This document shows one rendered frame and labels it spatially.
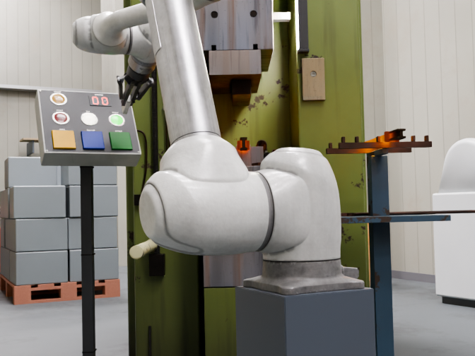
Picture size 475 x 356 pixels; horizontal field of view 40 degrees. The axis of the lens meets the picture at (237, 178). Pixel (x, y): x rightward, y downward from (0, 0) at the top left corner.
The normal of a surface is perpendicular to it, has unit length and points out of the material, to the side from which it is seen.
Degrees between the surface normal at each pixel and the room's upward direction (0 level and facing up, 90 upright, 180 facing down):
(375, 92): 90
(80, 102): 60
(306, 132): 90
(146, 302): 90
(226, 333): 90
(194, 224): 110
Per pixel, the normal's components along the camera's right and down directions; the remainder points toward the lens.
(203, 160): 0.22, -0.51
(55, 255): 0.43, -0.05
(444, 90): -0.90, 0.00
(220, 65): 0.00, -0.04
